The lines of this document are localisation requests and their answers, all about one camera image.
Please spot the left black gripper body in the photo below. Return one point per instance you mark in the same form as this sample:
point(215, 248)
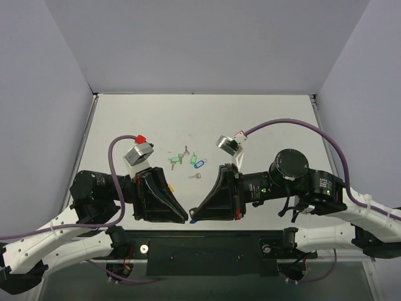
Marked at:
point(138, 196)

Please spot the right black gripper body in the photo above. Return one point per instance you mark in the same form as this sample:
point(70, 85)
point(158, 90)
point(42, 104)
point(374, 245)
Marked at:
point(237, 193)

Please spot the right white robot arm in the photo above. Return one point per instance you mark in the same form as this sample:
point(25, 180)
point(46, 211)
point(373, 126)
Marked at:
point(366, 226)

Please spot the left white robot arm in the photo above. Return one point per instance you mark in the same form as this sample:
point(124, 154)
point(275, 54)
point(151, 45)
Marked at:
point(89, 226)

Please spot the loose silver key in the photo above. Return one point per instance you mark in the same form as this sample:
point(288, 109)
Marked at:
point(196, 176)

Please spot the blue key tag upper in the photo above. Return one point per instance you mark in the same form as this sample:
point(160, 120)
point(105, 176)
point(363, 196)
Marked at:
point(199, 164)

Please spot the green key tag left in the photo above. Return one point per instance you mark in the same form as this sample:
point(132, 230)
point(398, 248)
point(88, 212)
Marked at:
point(176, 160)

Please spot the green key tag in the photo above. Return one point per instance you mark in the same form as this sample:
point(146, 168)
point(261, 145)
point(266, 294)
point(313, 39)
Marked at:
point(176, 160)
point(193, 159)

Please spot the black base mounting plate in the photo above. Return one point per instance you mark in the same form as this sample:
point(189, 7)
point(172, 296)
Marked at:
point(173, 253)

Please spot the green key tag right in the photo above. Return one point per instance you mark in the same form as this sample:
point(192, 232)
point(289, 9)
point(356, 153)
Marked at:
point(193, 159)

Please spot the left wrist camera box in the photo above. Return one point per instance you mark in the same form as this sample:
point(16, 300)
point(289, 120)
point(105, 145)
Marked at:
point(136, 159)

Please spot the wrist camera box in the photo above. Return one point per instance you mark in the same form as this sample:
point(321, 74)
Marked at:
point(234, 147)
point(136, 159)

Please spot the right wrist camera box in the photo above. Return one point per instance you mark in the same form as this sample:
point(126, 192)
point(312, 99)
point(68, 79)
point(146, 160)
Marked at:
point(234, 147)

